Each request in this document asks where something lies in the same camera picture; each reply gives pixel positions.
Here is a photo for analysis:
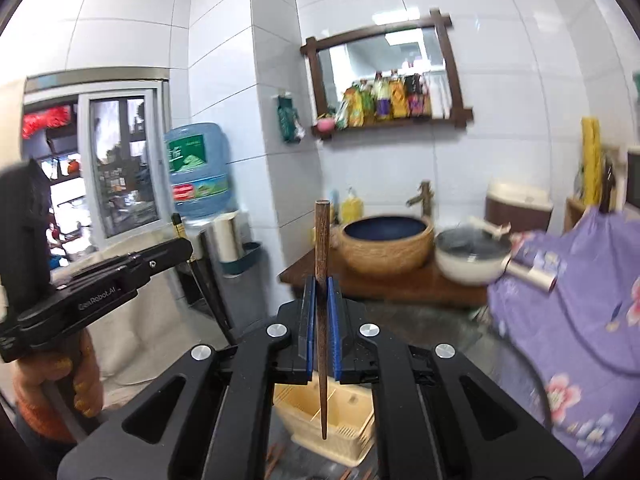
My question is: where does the purple floral cloth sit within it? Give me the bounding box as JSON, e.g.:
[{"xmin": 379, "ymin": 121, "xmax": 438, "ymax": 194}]
[{"xmin": 487, "ymin": 207, "xmax": 640, "ymax": 477}]

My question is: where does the white dark-red cylinder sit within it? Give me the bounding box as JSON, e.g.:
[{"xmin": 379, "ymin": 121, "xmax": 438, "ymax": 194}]
[{"xmin": 504, "ymin": 246, "xmax": 559, "ymax": 292}]

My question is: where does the brown white lidded bin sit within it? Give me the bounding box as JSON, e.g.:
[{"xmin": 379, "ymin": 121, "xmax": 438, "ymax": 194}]
[{"xmin": 484, "ymin": 181, "xmax": 555, "ymax": 234}]

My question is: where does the brass bamboo-shaped faucet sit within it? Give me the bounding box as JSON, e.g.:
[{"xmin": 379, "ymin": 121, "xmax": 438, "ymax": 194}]
[{"xmin": 405, "ymin": 179, "xmax": 434, "ymax": 219}]

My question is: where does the brown wooden counter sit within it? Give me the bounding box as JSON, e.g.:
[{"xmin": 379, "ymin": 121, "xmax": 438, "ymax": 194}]
[{"xmin": 277, "ymin": 249, "xmax": 495, "ymax": 309}]

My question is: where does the green hanging bag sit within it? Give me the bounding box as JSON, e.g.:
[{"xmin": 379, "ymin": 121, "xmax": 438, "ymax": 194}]
[{"xmin": 276, "ymin": 94, "xmax": 306, "ymax": 144}]

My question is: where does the black gold-tipped chopstick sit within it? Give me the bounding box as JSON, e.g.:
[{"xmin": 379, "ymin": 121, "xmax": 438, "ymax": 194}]
[{"xmin": 171, "ymin": 212, "xmax": 237, "ymax": 347}]

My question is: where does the yellow hanging towel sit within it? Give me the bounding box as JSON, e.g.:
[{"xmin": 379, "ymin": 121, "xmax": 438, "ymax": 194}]
[{"xmin": 580, "ymin": 117, "xmax": 602, "ymax": 207}]

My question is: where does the white cloth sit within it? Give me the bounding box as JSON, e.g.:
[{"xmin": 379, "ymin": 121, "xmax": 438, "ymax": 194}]
[{"xmin": 87, "ymin": 239, "xmax": 237, "ymax": 387}]

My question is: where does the grey water dispenser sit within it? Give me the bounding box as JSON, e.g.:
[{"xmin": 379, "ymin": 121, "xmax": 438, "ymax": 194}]
[{"xmin": 187, "ymin": 212, "xmax": 251, "ymax": 347}]

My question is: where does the beige perforated utensil holder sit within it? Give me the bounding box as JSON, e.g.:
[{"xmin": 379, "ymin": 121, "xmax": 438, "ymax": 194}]
[{"xmin": 273, "ymin": 381, "xmax": 377, "ymax": 464}]

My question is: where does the white pot with lid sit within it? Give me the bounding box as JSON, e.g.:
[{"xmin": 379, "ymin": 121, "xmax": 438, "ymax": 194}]
[{"xmin": 433, "ymin": 215, "xmax": 514, "ymax": 286}]

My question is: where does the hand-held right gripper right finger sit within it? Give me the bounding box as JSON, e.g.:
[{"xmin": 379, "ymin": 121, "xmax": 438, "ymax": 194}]
[{"xmin": 326, "ymin": 276, "xmax": 584, "ymax": 480}]

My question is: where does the dark brown wooden chopstick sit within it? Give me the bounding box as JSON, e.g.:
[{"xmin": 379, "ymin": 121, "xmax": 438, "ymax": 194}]
[{"xmin": 314, "ymin": 199, "xmax": 332, "ymax": 441}]

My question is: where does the red fluffy duster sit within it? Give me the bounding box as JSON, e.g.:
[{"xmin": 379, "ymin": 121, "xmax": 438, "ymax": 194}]
[{"xmin": 22, "ymin": 104, "xmax": 72, "ymax": 139}]

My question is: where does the person's left hand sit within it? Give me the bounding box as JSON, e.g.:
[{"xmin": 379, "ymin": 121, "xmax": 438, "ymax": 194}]
[{"xmin": 12, "ymin": 329, "xmax": 104, "ymax": 444}]

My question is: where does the beige paper roll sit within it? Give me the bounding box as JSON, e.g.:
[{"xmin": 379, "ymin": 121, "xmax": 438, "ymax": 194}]
[{"xmin": 212, "ymin": 212, "xmax": 246, "ymax": 264}]

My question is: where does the woven pattern wash basin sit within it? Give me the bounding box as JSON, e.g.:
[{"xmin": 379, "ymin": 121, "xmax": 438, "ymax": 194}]
[{"xmin": 339, "ymin": 214, "xmax": 435, "ymax": 276}]

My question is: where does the dark wooden framed mirror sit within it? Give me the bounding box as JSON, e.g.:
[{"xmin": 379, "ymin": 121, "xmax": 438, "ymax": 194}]
[{"xmin": 299, "ymin": 8, "xmax": 475, "ymax": 139}]

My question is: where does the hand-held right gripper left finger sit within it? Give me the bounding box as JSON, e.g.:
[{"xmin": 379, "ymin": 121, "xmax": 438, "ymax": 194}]
[{"xmin": 57, "ymin": 275, "xmax": 317, "ymax": 480}]

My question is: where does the yellow soap pump bottle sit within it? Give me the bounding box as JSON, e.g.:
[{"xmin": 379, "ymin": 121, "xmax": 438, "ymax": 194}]
[{"xmin": 341, "ymin": 187, "xmax": 365, "ymax": 226}]

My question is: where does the metal framed glass window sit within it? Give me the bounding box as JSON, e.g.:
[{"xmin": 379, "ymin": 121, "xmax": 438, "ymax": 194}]
[{"xmin": 22, "ymin": 66, "xmax": 172, "ymax": 252}]

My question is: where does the blue water bottle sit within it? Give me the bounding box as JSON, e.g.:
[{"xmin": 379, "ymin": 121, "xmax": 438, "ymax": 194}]
[{"xmin": 163, "ymin": 122, "xmax": 232, "ymax": 221}]

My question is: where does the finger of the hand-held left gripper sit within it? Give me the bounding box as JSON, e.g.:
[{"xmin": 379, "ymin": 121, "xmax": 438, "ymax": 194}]
[{"xmin": 119, "ymin": 236, "xmax": 194, "ymax": 292}]

